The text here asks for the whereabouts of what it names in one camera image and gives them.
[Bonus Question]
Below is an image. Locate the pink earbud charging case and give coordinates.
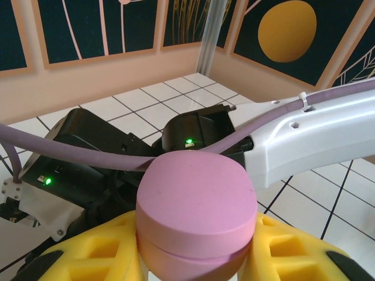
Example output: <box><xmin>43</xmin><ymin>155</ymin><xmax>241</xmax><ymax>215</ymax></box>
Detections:
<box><xmin>135</xmin><ymin>150</ymin><xmax>259</xmax><ymax>281</ymax></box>

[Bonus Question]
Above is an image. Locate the aluminium corner post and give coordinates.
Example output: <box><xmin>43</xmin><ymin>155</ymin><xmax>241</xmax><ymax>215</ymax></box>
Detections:
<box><xmin>195</xmin><ymin>0</ymin><xmax>233</xmax><ymax>76</ymax></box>

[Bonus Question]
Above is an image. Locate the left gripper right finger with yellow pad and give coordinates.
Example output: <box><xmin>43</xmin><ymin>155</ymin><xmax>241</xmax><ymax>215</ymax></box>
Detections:
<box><xmin>238</xmin><ymin>212</ymin><xmax>375</xmax><ymax>281</ymax></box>

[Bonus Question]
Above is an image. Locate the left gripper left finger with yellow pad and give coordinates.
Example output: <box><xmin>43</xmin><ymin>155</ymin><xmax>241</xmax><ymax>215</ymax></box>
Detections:
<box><xmin>25</xmin><ymin>211</ymin><xmax>145</xmax><ymax>281</ymax></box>

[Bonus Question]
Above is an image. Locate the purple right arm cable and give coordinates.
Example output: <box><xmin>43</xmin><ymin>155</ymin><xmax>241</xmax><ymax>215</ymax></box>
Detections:
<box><xmin>0</xmin><ymin>80</ymin><xmax>375</xmax><ymax>185</ymax></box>

